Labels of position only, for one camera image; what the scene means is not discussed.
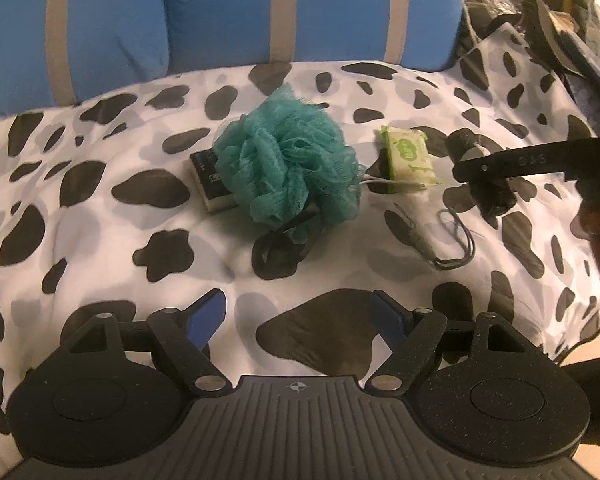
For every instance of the cow-print blanket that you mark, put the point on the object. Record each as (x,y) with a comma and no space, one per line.
(130,240)

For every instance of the teal mesh bath pouf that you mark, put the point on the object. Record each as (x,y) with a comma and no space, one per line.
(280,160)

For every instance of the green tissue packet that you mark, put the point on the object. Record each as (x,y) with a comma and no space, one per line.
(407,155)

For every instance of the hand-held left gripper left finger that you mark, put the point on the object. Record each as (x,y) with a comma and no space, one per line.
(207,316)

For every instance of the black soft pouch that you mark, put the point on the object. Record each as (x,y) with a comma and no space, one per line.
(490,200)

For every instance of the clutter pile with bags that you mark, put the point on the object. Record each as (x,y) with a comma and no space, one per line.
(545,20)

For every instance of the blue grey-striped sofa cushion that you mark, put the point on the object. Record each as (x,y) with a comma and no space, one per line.
(305,10)
(80,30)

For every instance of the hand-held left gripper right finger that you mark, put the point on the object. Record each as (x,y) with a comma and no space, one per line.
(387,321)

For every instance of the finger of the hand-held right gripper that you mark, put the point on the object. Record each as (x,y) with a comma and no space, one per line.
(530,160)

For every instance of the black box with white edge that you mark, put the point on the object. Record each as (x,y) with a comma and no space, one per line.
(205,170)

